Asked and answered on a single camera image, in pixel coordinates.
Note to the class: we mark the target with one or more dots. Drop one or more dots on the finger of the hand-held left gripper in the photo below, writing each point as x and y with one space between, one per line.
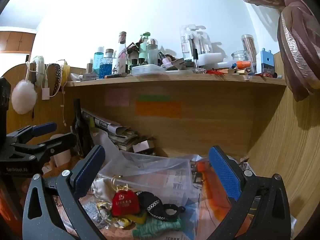
43 128
60 140

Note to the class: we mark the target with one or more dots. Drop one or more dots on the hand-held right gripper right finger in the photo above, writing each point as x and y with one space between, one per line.
223 172

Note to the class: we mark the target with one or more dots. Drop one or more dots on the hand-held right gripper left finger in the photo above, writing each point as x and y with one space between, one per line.
91 170

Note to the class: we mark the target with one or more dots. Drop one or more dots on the yellow soft pouch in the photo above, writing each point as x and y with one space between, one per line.
136 218

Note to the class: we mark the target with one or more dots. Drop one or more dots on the white paper cup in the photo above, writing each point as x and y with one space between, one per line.
61 158

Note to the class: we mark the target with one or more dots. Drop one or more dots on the white cloth pouch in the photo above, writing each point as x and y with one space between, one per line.
103 187

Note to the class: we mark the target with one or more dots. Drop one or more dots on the dark glass bottle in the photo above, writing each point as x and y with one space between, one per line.
81 127

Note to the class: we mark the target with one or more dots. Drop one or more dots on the orange plastic bag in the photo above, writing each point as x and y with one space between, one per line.
215 205

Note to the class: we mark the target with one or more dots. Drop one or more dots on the white hanging tag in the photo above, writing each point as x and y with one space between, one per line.
45 93

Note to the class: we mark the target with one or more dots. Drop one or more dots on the white fluffy pompom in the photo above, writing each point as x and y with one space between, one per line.
24 97

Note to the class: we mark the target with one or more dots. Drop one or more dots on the yellow floral scrunchie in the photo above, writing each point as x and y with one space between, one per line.
110 212

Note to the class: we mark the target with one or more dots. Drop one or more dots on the stack of newspapers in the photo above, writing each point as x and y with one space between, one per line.
120 132

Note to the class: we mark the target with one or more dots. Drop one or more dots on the black patterned headband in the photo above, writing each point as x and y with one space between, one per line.
58 77

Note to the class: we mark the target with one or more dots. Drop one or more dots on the yellow headband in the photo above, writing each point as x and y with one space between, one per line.
66 71

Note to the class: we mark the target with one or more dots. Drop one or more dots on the white fluffy headband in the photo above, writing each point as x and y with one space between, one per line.
40 66

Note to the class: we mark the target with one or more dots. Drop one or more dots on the clear plastic box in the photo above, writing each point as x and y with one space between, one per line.
160 175

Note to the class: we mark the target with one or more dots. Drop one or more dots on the black knit pouch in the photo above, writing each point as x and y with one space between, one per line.
152 203

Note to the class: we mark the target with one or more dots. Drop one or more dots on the pink sticky note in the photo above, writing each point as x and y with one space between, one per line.
117 97

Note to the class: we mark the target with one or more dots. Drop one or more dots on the faceted blue glass bottle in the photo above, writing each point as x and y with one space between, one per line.
105 68

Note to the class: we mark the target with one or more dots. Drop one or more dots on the tall blue liquid bottle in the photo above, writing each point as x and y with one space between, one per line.
98 61

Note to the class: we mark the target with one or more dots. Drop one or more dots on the green knit cloth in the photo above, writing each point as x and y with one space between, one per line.
157 228

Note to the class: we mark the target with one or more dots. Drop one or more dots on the orange sticky note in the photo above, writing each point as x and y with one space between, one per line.
158 109

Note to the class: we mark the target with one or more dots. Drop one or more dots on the white printed mug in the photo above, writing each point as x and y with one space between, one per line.
119 66

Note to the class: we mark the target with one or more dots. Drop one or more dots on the green sticky note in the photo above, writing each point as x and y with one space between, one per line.
153 98

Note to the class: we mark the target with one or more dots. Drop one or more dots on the wooden shelf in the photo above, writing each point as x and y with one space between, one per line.
175 78

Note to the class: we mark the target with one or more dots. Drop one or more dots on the clear flat plastic case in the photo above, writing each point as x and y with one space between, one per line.
148 69

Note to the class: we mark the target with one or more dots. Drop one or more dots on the white foam block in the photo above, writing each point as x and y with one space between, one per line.
212 58

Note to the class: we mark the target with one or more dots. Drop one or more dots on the clear glass jar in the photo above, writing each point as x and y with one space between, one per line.
240 56

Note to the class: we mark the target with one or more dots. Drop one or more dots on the blue pencil sharpener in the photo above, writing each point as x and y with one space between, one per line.
267 61

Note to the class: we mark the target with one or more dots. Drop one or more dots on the green pump bottle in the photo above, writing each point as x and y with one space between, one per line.
143 51

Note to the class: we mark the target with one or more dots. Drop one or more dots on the pink nail polish bottle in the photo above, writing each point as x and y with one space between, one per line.
165 60

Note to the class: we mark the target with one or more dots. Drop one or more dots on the frosted bottle silver cap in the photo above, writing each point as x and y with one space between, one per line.
152 52

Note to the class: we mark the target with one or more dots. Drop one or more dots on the clear tube of pencils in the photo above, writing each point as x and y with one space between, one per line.
248 47

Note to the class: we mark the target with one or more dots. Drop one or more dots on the brown pink curtain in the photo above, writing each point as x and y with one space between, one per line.
297 50

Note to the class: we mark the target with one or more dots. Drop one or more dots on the wooden wall cabinet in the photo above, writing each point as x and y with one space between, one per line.
15 41

